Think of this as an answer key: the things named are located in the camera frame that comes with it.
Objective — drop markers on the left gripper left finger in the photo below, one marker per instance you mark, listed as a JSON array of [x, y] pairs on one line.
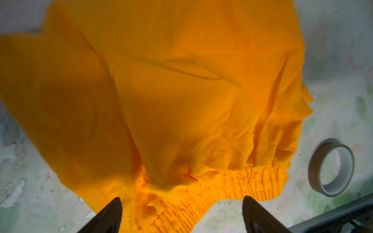
[[108, 220]]

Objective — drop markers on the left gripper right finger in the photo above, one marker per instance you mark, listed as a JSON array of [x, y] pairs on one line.
[[259, 220]]

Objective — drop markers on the orange shorts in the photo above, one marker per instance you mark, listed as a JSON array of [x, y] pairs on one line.
[[170, 106]]

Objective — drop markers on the aluminium front rail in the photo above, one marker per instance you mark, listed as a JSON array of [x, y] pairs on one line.
[[355, 217]]

